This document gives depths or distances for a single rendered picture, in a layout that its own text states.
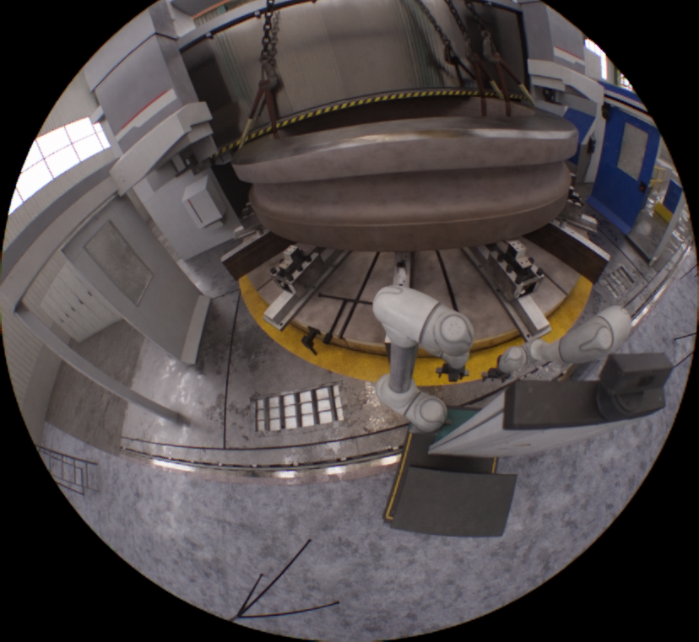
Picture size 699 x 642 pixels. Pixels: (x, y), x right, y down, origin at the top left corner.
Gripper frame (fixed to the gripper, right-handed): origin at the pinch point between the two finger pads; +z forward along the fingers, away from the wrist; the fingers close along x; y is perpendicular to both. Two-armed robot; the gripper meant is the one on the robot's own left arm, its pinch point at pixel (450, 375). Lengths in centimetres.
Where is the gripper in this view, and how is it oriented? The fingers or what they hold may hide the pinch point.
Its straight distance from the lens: 149.9
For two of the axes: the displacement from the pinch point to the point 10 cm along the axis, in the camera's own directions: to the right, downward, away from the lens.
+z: 2.3, 6.4, 7.3
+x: -9.3, -0.8, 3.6
